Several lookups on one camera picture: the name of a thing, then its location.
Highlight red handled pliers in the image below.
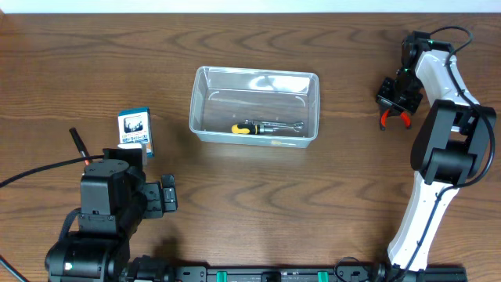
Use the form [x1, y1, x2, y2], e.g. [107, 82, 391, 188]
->
[379, 107, 412, 131]

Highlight blue white screwdriver box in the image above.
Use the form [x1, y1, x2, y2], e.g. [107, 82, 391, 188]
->
[117, 107, 154, 158]

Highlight yellow black stubby screwdriver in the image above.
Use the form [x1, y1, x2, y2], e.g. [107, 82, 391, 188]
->
[231, 123, 274, 135]

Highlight clear plastic container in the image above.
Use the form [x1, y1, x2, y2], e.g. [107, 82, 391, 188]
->
[189, 66, 320, 148]

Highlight silver wrench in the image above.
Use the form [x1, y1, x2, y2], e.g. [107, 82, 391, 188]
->
[244, 119, 305, 134]

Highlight black yellow precision screwdriver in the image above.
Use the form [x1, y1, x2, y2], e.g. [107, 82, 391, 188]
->
[271, 139, 297, 147]

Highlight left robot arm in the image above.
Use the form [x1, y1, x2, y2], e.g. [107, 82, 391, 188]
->
[45, 149, 178, 281]

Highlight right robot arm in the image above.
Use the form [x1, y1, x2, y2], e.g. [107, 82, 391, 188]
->
[376, 31, 496, 275]

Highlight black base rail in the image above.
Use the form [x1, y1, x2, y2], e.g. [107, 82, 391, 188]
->
[118, 256, 468, 282]

